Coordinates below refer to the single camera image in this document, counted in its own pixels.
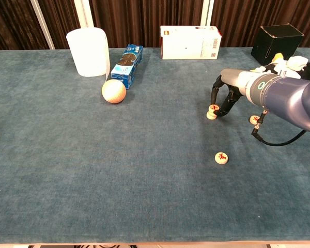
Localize black cube box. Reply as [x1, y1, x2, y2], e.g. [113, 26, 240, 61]
[251, 23, 305, 66]

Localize dark brown curtain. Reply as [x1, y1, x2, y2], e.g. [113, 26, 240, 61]
[0, 0, 310, 50]

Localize teal table cloth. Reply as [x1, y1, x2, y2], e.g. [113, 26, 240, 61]
[0, 46, 310, 245]

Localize penguin plush toy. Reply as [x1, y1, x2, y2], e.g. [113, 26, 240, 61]
[249, 52, 310, 81]

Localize blue cookie box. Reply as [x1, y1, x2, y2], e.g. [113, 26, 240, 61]
[111, 44, 144, 90]

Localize white metal frame post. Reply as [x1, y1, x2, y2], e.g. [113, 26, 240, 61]
[200, 0, 215, 27]
[30, 0, 56, 50]
[73, 0, 95, 29]

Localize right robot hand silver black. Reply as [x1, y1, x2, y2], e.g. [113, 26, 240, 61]
[210, 68, 250, 118]

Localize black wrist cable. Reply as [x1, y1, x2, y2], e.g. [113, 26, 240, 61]
[251, 110, 307, 147]

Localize white cardboard box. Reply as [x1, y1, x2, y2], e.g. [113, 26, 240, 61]
[160, 25, 222, 60]

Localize white toilet paper roll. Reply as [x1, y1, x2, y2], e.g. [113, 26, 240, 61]
[66, 27, 111, 78]

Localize orange ball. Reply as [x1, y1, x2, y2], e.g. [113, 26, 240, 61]
[101, 79, 127, 104]

